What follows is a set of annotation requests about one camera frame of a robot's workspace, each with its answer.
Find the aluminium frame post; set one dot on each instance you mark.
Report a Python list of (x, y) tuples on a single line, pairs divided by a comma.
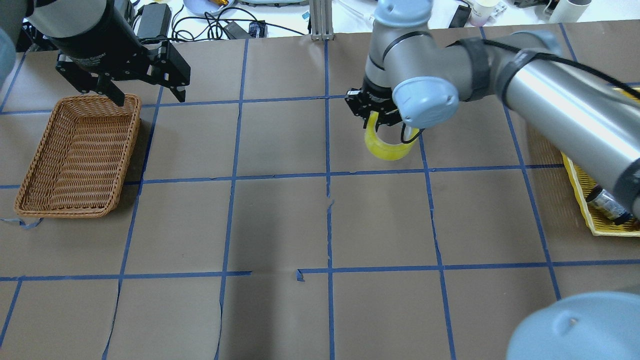
[(321, 20)]

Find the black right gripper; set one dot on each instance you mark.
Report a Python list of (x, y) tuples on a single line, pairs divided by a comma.
[(376, 95)]

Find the yellow tape roll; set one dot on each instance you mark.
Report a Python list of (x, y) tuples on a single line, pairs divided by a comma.
[(384, 150)]

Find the blue bowl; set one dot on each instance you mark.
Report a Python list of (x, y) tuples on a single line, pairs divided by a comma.
[(213, 7)]

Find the black power adapter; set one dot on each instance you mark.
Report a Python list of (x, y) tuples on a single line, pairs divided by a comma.
[(154, 21)]

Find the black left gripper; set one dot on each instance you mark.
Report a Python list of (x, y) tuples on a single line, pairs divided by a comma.
[(106, 36)]

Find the brown wicker basket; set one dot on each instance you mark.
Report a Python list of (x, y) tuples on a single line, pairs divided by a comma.
[(79, 168)]

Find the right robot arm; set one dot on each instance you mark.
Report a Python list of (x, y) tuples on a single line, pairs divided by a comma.
[(330, 254)]

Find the yellow plastic basket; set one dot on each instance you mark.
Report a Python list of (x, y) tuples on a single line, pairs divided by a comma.
[(602, 216)]

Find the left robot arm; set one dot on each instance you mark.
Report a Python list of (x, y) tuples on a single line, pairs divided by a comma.
[(65, 20)]

